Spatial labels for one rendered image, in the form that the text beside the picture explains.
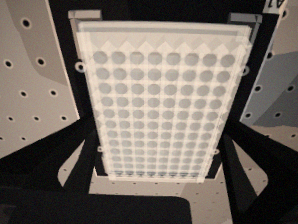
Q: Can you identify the grey flat base plate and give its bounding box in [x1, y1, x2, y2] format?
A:
[0, 0, 298, 224]

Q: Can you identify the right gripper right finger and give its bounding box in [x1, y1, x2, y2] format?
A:
[218, 115, 298, 224]

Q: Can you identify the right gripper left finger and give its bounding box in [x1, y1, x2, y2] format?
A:
[0, 110, 99, 193]

